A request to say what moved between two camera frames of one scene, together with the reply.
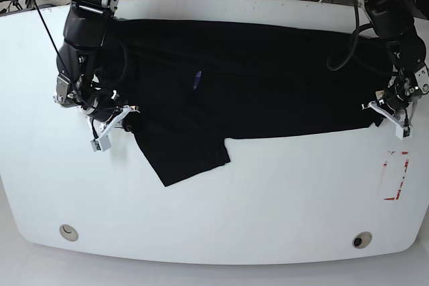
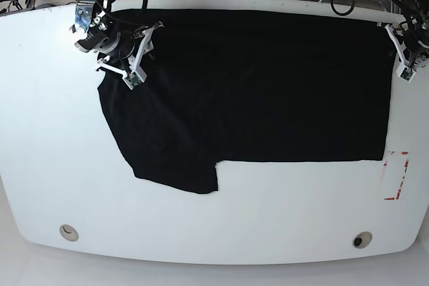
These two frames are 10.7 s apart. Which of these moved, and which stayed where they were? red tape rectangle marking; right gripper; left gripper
Moved: right gripper; left gripper
Stayed: red tape rectangle marking
